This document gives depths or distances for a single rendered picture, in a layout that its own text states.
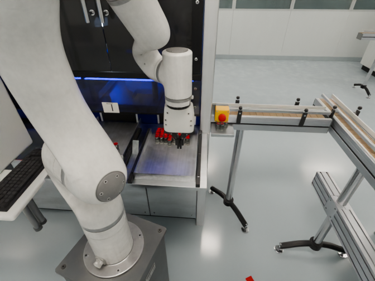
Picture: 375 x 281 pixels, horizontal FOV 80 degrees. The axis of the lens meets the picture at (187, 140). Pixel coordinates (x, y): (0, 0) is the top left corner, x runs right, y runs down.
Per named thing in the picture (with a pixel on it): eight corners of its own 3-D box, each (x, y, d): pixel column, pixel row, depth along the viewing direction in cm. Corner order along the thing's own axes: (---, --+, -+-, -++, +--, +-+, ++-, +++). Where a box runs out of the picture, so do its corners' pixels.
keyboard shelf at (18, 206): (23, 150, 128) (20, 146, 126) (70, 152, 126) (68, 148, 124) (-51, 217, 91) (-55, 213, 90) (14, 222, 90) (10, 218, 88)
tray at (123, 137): (99, 121, 134) (97, 116, 132) (141, 122, 132) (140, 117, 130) (71, 158, 106) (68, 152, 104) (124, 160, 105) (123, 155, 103)
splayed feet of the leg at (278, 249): (272, 243, 163) (277, 233, 155) (343, 249, 160) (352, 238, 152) (275, 255, 156) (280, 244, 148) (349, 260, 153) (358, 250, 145)
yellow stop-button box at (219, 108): (214, 115, 124) (215, 103, 119) (227, 115, 123) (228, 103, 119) (214, 122, 118) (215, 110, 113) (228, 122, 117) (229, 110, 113)
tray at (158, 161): (150, 134, 123) (150, 129, 121) (198, 136, 121) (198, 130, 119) (134, 178, 95) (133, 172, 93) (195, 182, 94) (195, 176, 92)
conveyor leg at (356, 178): (304, 240, 158) (351, 157, 112) (317, 241, 157) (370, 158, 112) (308, 252, 150) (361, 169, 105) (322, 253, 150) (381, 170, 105)
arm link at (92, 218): (95, 241, 55) (63, 172, 41) (59, 203, 65) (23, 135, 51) (133, 209, 63) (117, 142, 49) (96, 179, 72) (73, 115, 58)
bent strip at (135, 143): (134, 149, 112) (132, 139, 108) (140, 149, 112) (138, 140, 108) (126, 168, 100) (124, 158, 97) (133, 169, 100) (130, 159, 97)
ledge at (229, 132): (210, 123, 135) (210, 120, 134) (231, 124, 135) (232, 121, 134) (210, 136, 124) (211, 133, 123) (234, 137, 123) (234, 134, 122)
